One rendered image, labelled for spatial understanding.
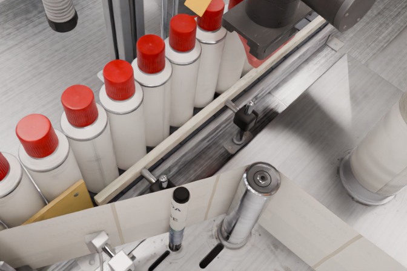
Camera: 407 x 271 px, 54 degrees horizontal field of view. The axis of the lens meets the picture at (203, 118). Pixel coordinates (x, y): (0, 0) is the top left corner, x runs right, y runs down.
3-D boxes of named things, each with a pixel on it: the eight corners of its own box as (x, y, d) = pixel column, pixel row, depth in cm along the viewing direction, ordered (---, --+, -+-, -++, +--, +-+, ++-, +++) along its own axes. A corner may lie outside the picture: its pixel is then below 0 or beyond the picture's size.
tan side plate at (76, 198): (30, 262, 50) (7, 242, 42) (26, 257, 50) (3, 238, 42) (95, 208, 54) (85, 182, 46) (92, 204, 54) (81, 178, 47)
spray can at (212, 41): (194, 114, 65) (206, 22, 48) (177, 92, 67) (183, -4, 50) (219, 101, 67) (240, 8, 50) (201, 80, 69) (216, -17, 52)
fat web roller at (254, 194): (234, 256, 54) (266, 208, 38) (209, 232, 55) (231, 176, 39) (255, 233, 56) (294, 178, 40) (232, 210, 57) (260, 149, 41)
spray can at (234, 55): (226, 101, 67) (249, 8, 50) (201, 85, 69) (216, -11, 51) (243, 83, 70) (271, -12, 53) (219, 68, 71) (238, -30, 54)
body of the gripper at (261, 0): (311, 17, 50) (332, -33, 44) (259, 58, 46) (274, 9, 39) (271, -10, 52) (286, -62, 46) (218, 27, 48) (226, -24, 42)
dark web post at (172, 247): (174, 254, 53) (181, 205, 37) (165, 245, 54) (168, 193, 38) (183, 245, 54) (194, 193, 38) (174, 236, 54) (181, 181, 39)
